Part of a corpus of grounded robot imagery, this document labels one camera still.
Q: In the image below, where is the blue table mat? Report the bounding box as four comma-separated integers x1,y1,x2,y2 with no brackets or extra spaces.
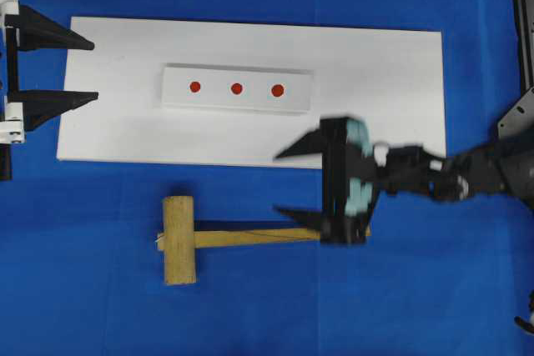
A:
1,0,533,355

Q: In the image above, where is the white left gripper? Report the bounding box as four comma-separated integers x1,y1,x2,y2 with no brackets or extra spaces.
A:
0,0,100,182

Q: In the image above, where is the large white board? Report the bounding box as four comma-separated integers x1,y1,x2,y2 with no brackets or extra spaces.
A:
57,17,446,168

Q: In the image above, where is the small white marked block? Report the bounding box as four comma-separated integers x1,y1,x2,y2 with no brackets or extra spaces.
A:
161,63,314,115

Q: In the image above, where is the wooden mallet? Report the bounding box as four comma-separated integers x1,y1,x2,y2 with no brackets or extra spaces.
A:
156,196,375,285

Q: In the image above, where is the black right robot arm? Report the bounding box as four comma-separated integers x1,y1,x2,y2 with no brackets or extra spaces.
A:
276,117,533,245

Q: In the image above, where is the black aluminium frame rail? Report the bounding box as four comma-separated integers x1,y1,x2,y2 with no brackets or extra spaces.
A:
497,0,533,138

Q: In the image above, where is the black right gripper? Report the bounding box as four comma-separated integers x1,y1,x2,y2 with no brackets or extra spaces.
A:
274,117,433,244

